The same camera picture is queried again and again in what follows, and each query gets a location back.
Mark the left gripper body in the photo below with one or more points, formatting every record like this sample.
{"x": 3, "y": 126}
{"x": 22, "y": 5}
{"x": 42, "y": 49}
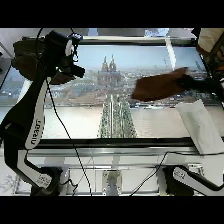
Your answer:
{"x": 76, "y": 70}

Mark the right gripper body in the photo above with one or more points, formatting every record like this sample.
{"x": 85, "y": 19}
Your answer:
{"x": 193, "y": 83}

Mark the brown T-shirt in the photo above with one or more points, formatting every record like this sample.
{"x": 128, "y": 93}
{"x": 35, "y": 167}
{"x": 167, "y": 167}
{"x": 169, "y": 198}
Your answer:
{"x": 158, "y": 86}

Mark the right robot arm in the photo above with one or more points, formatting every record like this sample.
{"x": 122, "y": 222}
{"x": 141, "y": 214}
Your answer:
{"x": 187, "y": 177}

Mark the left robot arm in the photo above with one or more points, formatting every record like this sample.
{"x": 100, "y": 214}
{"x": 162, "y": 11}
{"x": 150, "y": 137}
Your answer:
{"x": 36, "y": 124}

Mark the dark brown garment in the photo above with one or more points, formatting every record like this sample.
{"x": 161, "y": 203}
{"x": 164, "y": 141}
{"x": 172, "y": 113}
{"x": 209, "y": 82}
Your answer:
{"x": 25, "y": 46}

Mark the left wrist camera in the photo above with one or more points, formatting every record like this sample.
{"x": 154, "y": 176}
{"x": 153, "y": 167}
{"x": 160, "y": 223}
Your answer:
{"x": 77, "y": 40}

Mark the silver frame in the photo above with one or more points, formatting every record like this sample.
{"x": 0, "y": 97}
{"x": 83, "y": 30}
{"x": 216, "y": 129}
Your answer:
{"x": 113, "y": 152}

